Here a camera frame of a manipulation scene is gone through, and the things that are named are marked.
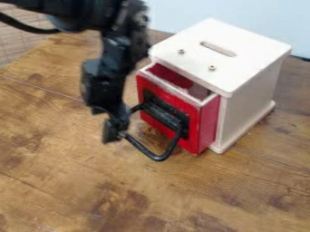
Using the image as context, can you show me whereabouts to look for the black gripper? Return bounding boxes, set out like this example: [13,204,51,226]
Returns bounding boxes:
[80,59,130,144]

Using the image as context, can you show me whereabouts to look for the black drawer handle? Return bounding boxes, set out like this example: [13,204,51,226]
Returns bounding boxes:
[119,90,191,162]

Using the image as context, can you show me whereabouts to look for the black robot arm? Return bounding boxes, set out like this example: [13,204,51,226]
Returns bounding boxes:
[0,0,148,143]

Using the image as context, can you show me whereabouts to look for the white wooden box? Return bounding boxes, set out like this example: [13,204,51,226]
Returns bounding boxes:
[148,18,291,154]

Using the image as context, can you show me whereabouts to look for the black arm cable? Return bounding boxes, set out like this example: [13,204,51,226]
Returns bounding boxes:
[0,12,61,35]

